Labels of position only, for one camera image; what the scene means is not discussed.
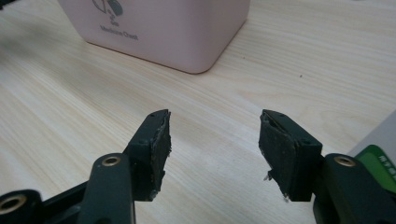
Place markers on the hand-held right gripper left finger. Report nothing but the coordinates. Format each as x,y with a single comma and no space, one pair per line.
149,155

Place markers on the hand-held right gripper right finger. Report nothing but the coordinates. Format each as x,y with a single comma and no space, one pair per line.
289,155

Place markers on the green and white medicine carton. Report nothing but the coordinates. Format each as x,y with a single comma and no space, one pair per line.
383,137

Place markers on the pink medicine box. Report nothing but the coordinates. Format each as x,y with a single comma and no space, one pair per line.
174,34

